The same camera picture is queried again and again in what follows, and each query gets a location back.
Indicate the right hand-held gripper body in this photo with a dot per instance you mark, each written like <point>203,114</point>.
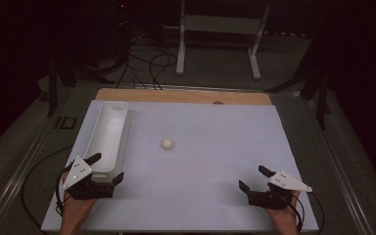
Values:
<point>271,197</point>

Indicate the white plastic bin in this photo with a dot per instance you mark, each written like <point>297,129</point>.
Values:
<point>107,137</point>

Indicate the black tripod stand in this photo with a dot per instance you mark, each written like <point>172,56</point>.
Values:
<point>58,81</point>
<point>319,94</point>

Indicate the wooden table board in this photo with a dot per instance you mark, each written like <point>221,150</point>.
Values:
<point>176,96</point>

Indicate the metal floor rail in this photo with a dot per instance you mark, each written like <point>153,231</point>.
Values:
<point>336,156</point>
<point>16,173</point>

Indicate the white metal stand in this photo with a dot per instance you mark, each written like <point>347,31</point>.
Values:
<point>220,24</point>

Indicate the person's left hand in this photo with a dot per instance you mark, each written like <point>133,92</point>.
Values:
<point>76,210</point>

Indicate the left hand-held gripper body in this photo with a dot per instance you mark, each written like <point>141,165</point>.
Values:
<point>78,171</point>

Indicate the small white ball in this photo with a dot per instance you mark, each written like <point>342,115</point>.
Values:
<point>167,144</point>

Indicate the person's right hand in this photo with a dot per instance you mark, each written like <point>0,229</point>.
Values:
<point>287,215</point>

